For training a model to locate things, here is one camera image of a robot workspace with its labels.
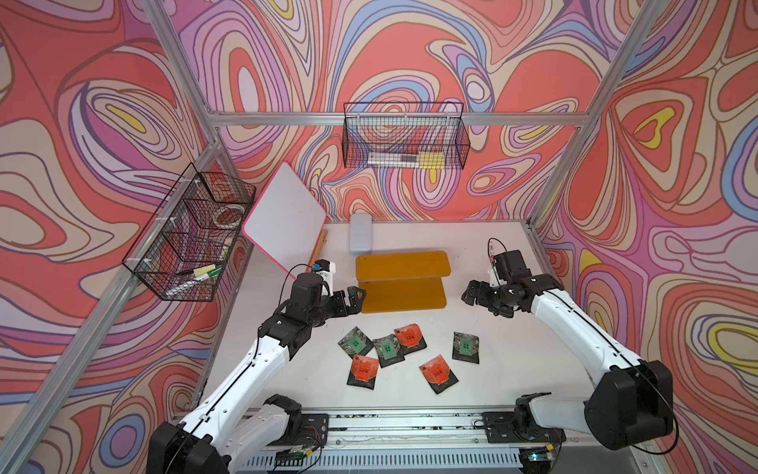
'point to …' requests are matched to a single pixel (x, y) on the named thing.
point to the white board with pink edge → (286, 220)
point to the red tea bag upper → (410, 339)
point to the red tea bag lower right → (437, 373)
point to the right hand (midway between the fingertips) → (478, 308)
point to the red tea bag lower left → (363, 372)
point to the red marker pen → (492, 258)
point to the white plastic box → (360, 234)
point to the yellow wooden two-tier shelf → (403, 281)
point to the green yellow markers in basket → (205, 272)
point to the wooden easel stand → (318, 252)
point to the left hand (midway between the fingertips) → (355, 294)
